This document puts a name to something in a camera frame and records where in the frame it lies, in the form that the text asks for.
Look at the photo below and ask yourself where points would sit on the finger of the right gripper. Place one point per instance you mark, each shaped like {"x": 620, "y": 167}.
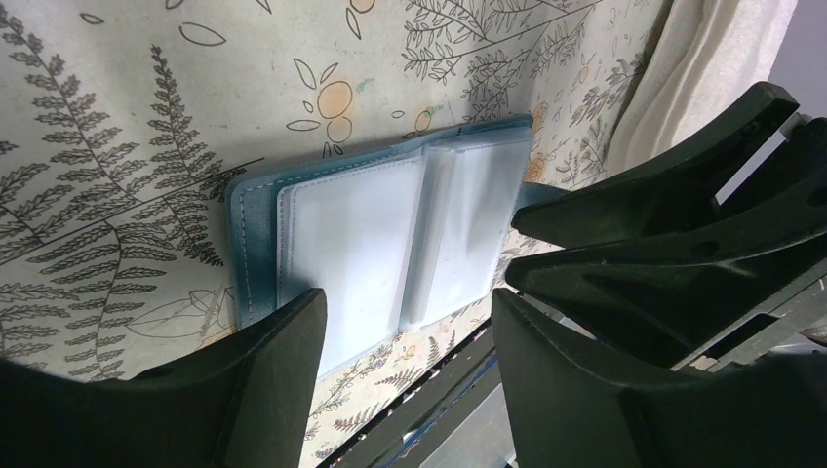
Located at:
{"x": 670, "y": 193}
{"x": 729, "y": 290}

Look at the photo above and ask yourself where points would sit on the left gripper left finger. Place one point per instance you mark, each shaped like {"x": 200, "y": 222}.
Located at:
{"x": 242, "y": 401}

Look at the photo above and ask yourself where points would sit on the floral table cloth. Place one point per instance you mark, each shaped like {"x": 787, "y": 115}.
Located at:
{"x": 123, "y": 122}

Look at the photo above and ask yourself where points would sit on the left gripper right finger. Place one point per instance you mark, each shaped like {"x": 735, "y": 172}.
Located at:
{"x": 575, "y": 402}

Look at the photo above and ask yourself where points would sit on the blue card holder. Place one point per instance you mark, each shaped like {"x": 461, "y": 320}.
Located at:
{"x": 397, "y": 238}

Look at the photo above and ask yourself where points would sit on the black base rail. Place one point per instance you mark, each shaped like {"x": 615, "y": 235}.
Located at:
{"x": 415, "y": 424}

